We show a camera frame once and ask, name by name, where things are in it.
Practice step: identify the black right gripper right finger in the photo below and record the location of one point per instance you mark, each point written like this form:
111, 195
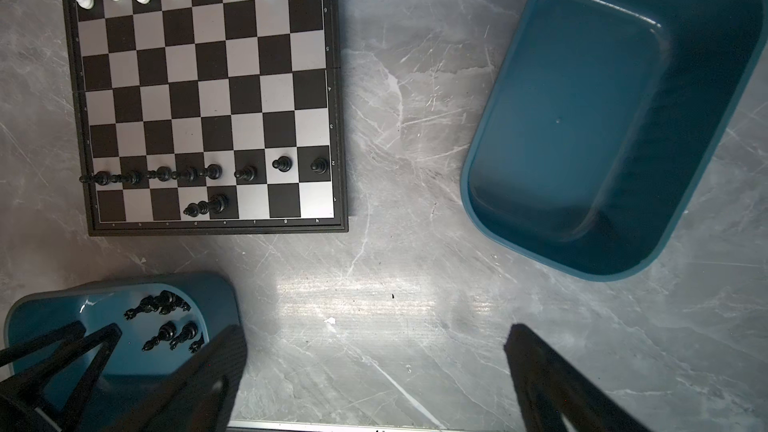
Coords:
551, 393

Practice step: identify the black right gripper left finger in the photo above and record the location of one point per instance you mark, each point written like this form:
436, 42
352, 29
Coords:
199, 396

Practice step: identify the black chess bishop piece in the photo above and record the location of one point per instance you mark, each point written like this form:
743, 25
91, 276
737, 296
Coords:
166, 333
168, 302

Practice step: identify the teal tray with white pieces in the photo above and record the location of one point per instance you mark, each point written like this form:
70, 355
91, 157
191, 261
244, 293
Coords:
601, 123

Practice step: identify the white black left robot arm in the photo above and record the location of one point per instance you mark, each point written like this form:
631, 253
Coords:
22, 395

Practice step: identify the black chess rook piece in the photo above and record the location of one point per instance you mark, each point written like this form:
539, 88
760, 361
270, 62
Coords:
196, 345

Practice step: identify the black chess knight piece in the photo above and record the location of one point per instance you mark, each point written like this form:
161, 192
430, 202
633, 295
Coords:
188, 332

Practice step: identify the teal tray with black pieces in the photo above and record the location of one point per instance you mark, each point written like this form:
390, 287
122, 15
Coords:
165, 354

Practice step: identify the black white chessboard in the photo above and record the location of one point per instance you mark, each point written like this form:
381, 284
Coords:
180, 100

